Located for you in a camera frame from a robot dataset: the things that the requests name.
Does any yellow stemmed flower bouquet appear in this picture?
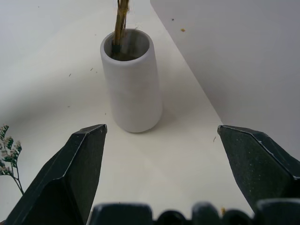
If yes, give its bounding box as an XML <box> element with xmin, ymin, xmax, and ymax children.
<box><xmin>112</xmin><ymin>0</ymin><xmax>130</xmax><ymax>53</ymax></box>

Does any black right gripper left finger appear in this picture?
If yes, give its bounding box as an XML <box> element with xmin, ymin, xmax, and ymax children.
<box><xmin>4</xmin><ymin>124</ymin><xmax>108</xmax><ymax>225</ymax></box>

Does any pale dried flower bouquet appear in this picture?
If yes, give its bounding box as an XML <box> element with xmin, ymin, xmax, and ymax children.
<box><xmin>0</xmin><ymin>124</ymin><xmax>25</xmax><ymax>195</ymax></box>

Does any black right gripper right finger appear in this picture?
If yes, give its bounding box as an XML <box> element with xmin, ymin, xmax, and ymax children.
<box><xmin>217</xmin><ymin>125</ymin><xmax>300</xmax><ymax>218</ymax></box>

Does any white cylindrical vase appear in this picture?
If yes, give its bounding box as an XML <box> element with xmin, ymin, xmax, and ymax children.
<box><xmin>100</xmin><ymin>29</ymin><xmax>164</xmax><ymax>134</ymax></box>

